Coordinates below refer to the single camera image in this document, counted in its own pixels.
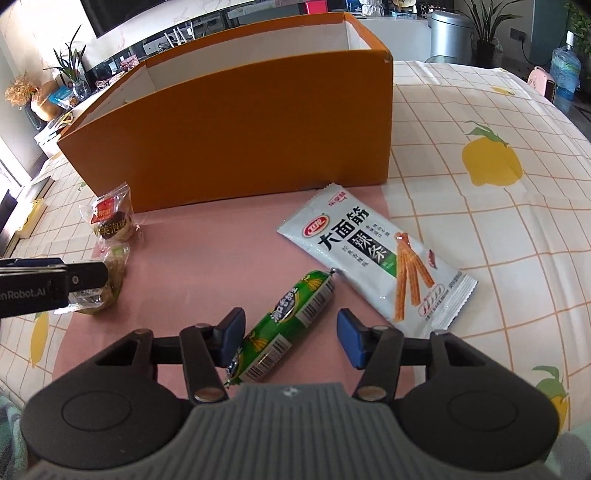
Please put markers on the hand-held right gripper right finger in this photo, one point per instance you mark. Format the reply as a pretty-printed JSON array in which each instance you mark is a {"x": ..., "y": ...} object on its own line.
[{"x": 351, "y": 339}]

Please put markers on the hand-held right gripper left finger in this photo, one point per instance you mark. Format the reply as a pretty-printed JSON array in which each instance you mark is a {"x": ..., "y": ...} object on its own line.
[{"x": 231, "y": 332}]

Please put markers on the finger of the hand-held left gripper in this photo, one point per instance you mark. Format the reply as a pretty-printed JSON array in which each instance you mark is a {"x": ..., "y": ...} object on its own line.
[{"x": 87, "y": 277}]

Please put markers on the small brown cake packet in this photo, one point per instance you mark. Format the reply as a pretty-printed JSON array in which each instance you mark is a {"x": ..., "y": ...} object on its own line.
[{"x": 115, "y": 272}]

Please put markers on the green sausage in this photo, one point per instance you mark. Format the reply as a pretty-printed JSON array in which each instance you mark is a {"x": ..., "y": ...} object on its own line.
[{"x": 277, "y": 332}]

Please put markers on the orange cardboard box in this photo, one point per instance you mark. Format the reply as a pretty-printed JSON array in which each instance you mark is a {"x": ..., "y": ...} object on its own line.
[{"x": 231, "y": 138}]

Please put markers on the red label pastry packet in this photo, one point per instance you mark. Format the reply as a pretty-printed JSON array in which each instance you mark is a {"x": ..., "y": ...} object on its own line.
[{"x": 111, "y": 217}]

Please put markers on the flat yellow packet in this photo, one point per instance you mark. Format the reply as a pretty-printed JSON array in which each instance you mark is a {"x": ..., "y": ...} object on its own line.
[{"x": 33, "y": 217}]

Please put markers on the pink mat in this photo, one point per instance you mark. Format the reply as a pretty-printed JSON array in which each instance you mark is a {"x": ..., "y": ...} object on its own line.
[{"x": 194, "y": 258}]

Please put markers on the white spicy strip packet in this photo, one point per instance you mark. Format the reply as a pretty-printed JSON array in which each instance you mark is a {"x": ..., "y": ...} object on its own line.
[{"x": 351, "y": 240}]

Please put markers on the lemon print checked tablecloth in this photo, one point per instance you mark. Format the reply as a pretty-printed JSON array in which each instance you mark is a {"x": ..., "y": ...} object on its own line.
[{"x": 508, "y": 277}]

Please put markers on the gourd-shaped brown vase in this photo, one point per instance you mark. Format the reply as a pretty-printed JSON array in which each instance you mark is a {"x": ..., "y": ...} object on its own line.
[{"x": 46, "y": 104}]

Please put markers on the blue bag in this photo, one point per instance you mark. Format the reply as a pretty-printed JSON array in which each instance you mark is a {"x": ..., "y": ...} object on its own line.
[{"x": 62, "y": 96}]

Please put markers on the dried yellow flowers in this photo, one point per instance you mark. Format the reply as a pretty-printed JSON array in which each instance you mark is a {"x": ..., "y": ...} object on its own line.
[{"x": 21, "y": 90}]

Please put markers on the green plant in glass vase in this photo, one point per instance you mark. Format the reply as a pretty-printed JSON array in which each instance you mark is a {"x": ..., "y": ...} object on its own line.
[{"x": 69, "y": 64}]

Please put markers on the person's teal patterned clothing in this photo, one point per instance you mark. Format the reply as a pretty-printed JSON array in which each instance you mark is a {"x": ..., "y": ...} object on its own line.
[{"x": 577, "y": 457}]

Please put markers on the black television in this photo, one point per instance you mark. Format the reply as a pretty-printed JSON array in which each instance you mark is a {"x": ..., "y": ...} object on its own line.
[{"x": 111, "y": 14}]

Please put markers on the snake plant in black pot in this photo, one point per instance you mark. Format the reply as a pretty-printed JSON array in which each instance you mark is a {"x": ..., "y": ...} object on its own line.
[{"x": 489, "y": 53}]

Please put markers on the silver trash can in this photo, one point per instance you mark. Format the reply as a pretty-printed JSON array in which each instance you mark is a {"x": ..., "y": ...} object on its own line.
[{"x": 450, "y": 37}]

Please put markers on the pink heater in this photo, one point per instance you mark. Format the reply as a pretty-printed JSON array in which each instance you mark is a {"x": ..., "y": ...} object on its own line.
[{"x": 540, "y": 81}]

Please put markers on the pink box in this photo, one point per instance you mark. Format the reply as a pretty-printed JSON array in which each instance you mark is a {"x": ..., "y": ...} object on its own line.
[{"x": 315, "y": 7}]

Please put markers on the blue water bottle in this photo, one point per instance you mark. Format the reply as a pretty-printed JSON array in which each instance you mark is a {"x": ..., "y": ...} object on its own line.
[{"x": 565, "y": 69}]

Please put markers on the hanging green plant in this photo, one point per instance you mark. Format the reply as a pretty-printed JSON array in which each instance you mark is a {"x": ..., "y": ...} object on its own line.
[{"x": 582, "y": 27}]

